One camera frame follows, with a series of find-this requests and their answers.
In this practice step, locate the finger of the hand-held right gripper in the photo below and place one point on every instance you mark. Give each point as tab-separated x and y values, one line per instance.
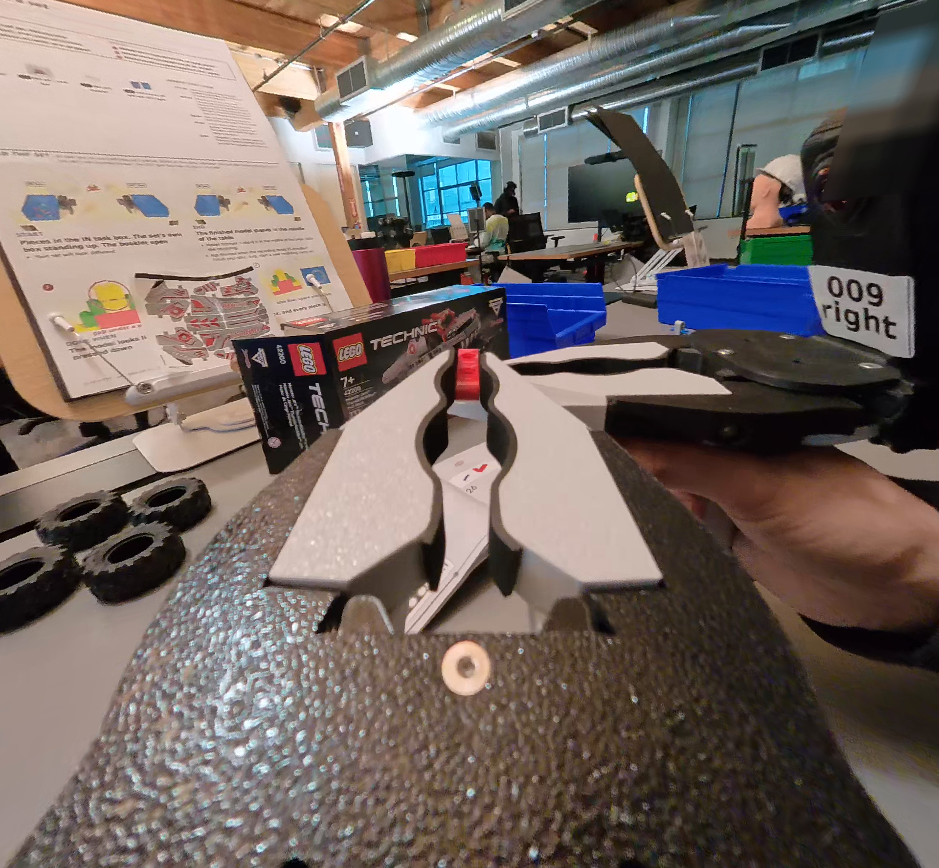
601	356
638	387

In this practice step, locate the printed instruction sheet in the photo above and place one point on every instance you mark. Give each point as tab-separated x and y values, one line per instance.
147	185

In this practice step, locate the black toy tyre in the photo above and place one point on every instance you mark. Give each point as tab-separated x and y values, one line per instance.
132	561
82	519
170	502
33	589

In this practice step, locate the black monitor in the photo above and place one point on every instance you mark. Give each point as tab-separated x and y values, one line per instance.
601	189

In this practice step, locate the yellow storage bin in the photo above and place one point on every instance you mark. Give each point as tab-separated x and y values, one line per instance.
400	261

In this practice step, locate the red toy beam piece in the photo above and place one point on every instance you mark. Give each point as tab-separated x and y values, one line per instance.
468	375

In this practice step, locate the black wall speaker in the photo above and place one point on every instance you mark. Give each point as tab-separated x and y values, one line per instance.
359	133

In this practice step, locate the green storage bin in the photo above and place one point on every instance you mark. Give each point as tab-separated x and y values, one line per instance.
774	250

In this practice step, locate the wooden document stand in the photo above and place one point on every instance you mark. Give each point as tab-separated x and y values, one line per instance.
337	244

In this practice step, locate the large blue storage bin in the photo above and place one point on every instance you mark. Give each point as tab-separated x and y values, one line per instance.
733	299

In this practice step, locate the person's right hand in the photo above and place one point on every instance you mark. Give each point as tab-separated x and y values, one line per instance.
829	538

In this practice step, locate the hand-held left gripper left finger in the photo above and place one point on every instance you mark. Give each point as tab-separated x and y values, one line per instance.
367	501

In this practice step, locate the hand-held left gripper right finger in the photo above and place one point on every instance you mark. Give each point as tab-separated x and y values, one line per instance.
572	508

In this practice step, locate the small blue storage bin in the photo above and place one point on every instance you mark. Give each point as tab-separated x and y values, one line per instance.
550	317

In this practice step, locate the wooden table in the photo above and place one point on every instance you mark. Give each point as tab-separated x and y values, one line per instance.
579	251

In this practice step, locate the black toy set box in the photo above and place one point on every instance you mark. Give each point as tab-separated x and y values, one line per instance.
315	383

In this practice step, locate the maroon storage bin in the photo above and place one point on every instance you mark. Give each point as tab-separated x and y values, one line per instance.
370	273

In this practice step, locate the grey desk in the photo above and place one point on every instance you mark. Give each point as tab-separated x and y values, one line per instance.
59	699

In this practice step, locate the black office chair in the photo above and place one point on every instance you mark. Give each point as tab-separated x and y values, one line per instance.
527	233

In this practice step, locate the red storage bin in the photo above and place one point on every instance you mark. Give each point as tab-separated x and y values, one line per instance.
440	255

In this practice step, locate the silver ventilation duct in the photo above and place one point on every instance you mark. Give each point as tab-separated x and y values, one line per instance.
513	16
660	68

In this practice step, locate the white instruction booklet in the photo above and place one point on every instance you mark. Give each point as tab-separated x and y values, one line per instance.
458	508

